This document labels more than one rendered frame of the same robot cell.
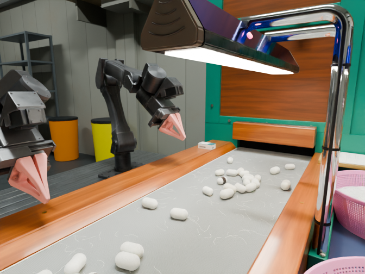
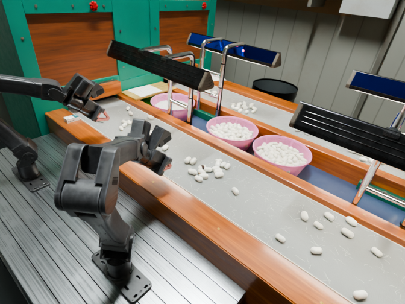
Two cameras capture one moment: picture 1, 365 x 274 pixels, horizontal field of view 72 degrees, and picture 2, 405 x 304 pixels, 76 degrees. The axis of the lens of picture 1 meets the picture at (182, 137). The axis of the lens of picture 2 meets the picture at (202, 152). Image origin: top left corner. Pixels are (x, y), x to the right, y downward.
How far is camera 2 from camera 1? 1.06 m
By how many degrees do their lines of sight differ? 80
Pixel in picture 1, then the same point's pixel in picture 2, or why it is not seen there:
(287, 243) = (197, 131)
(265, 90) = (78, 61)
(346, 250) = not seen: hidden behind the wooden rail
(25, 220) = (160, 186)
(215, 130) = (44, 104)
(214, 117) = not seen: hidden behind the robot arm
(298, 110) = (102, 71)
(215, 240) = (184, 144)
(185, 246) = (185, 151)
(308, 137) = (119, 87)
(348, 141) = (129, 82)
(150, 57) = not seen: outside the picture
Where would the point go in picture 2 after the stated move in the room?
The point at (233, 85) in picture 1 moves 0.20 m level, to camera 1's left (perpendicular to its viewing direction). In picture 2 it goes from (49, 60) to (20, 72)
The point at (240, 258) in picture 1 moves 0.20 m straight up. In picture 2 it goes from (194, 142) to (197, 102)
